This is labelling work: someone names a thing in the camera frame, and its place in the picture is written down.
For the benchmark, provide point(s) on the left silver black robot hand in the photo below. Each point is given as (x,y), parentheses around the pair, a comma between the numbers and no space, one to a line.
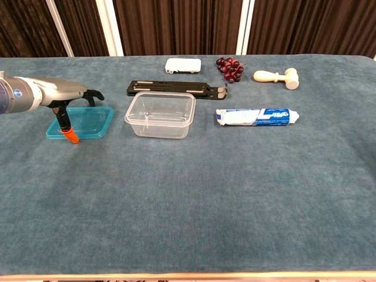
(61,91)

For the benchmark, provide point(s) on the teal plastic container lid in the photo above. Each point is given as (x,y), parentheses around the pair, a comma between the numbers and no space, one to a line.
(91,122)

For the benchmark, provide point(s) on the clear plastic food container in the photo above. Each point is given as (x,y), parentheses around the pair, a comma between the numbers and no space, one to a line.
(160,117)

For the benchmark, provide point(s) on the white rectangular box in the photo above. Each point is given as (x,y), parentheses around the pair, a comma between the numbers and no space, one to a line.
(183,65)

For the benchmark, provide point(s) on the black folding stand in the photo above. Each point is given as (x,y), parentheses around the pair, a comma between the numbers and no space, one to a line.
(176,86)

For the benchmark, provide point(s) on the dark brown pleated curtain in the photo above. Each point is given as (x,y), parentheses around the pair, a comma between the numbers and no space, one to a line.
(176,26)

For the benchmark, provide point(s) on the teal table cloth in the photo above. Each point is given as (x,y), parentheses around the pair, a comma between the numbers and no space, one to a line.
(188,191)

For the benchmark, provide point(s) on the dark red grape bunch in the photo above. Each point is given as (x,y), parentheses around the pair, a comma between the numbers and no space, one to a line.
(230,70)

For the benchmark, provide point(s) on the white blue toothpaste tube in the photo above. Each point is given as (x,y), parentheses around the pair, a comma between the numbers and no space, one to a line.
(249,117)

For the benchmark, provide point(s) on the small wooden mallet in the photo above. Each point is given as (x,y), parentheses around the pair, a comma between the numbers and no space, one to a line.
(267,76)

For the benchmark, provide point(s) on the thin grey frame post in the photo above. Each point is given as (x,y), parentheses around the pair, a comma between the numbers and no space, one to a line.
(60,29)

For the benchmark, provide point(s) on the white frame post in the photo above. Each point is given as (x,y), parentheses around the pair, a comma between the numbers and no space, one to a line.
(245,29)
(110,29)

